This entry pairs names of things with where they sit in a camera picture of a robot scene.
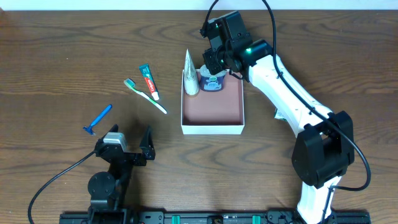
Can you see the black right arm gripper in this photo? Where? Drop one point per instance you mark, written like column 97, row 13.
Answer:
column 210, row 61

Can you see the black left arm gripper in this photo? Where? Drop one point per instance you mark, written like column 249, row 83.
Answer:
column 130, row 156

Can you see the dark blue clear bottle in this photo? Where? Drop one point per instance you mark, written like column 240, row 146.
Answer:
column 209, row 82

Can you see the white cream tube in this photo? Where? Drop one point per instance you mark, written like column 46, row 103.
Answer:
column 190, row 78

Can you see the red green toothpaste tube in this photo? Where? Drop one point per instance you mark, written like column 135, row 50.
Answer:
column 146, row 73

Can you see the green white soap packet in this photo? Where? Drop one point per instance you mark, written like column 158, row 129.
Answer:
column 278, row 115

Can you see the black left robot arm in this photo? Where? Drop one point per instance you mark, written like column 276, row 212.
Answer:
column 108, row 189

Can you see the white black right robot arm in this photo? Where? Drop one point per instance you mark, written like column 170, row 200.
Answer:
column 323, row 149

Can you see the blue disposable razor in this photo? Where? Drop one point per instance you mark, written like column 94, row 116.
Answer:
column 89, row 129

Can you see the white box, pink inside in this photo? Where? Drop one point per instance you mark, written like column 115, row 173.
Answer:
column 214, row 113

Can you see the green white toothbrush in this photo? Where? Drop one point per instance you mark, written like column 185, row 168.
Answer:
column 131, row 85

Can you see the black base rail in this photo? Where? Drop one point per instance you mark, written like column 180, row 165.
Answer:
column 270, row 217

